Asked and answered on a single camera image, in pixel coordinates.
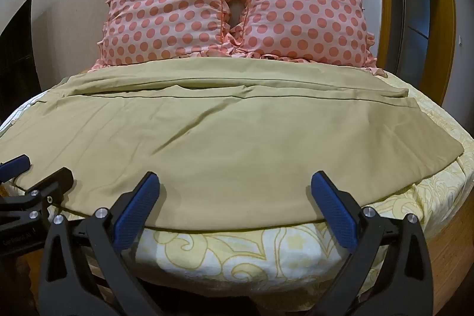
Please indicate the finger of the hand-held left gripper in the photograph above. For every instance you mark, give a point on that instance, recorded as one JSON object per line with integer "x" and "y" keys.
{"x": 16, "y": 166}
{"x": 48, "y": 190}

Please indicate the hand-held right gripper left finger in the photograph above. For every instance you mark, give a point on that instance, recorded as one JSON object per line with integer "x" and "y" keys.
{"x": 136, "y": 206}

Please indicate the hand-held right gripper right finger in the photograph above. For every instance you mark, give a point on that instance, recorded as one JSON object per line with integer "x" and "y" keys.
{"x": 333, "y": 206}

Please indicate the olive green blanket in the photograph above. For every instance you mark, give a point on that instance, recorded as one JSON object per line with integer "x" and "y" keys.
{"x": 229, "y": 138}

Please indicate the yellow floral bed sheet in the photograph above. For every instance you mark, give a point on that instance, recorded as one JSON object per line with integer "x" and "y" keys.
{"x": 237, "y": 256}

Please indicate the pink polka dot pillow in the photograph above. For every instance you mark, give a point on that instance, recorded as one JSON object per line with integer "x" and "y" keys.
{"x": 303, "y": 8}
{"x": 168, "y": 5}

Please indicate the wooden door frame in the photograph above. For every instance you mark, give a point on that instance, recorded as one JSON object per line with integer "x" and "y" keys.
{"x": 385, "y": 5}

